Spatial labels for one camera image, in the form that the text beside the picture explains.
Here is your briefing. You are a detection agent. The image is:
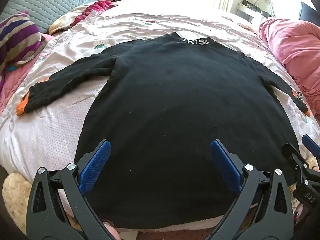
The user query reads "person's right hand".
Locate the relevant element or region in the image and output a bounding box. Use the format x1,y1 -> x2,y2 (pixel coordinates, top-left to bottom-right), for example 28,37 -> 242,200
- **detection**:
294,202 -> 312,230

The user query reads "red floral blanket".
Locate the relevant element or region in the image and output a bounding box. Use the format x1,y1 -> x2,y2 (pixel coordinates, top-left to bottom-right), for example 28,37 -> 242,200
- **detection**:
49,0 -> 119,35

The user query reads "cream fluffy rug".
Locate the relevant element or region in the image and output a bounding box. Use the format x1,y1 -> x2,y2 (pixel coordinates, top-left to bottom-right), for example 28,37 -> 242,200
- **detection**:
2,150 -> 320,230

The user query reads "grey quilted headboard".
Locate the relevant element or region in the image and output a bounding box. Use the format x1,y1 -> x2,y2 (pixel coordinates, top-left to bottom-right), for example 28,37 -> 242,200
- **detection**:
0,0 -> 105,34

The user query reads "black screen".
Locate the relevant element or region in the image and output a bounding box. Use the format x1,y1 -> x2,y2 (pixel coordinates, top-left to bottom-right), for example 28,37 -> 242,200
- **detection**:
300,2 -> 317,22

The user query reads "white dressing table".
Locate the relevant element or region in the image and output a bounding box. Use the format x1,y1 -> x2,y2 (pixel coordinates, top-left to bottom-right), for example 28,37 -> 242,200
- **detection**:
236,0 -> 275,23

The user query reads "peach floral cloth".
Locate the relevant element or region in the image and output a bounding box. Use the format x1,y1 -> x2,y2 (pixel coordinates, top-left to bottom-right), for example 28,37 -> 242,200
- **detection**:
236,22 -> 258,32

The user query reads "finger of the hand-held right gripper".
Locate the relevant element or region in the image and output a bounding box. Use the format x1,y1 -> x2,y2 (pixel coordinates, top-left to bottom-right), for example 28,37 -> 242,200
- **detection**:
282,142 -> 313,188
301,134 -> 320,173

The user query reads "pink blanket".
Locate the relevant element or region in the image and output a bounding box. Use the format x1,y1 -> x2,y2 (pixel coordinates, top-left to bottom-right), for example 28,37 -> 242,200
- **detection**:
258,17 -> 320,110

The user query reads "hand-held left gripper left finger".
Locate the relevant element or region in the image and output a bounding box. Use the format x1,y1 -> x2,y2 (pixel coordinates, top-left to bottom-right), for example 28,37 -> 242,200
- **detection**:
26,140 -> 118,240

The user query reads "white printed bedsheet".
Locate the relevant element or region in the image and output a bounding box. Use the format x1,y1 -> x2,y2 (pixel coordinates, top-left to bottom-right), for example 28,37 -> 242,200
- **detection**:
0,0 -> 318,230

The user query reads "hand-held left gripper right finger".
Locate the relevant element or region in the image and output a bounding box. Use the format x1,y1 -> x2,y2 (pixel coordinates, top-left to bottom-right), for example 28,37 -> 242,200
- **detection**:
210,139 -> 293,240

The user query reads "black sweater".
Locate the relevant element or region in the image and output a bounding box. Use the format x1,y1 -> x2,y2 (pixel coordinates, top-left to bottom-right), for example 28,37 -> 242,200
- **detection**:
24,32 -> 310,230

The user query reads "person's left hand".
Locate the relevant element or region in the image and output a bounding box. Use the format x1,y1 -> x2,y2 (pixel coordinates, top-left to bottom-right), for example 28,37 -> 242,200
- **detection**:
102,219 -> 122,240

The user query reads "purple striped pillow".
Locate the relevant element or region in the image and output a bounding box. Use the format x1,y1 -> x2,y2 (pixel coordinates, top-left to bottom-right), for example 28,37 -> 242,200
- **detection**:
0,11 -> 48,68

